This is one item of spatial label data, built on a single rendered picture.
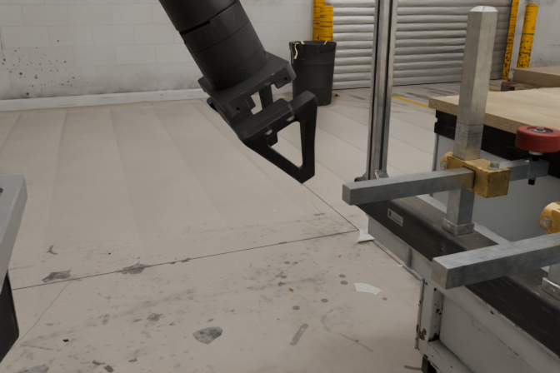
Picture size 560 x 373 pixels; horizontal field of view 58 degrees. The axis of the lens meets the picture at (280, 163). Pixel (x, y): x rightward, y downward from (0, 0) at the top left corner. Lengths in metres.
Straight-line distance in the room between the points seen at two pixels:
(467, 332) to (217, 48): 1.27
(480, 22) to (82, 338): 1.64
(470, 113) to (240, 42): 0.65
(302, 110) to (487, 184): 0.62
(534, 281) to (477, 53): 0.40
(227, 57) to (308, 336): 1.57
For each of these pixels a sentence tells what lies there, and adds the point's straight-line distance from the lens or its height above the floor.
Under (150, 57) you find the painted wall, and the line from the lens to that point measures 6.24.
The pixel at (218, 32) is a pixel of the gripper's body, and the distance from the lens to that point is 0.40.
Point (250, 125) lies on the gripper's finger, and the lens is 0.39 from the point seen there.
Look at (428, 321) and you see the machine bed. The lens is 1.63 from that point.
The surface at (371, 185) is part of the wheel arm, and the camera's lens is 0.86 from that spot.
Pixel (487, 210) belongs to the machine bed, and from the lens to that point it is 1.32.
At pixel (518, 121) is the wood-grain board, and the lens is 1.18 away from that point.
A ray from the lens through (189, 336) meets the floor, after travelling 1.93.
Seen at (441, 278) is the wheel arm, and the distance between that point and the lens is 0.67.
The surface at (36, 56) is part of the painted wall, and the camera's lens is 6.22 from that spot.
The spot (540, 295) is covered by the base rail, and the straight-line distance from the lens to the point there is 0.92.
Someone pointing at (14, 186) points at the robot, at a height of 1.04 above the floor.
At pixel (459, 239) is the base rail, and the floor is 0.70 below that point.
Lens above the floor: 1.14
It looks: 18 degrees down
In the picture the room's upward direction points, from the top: straight up
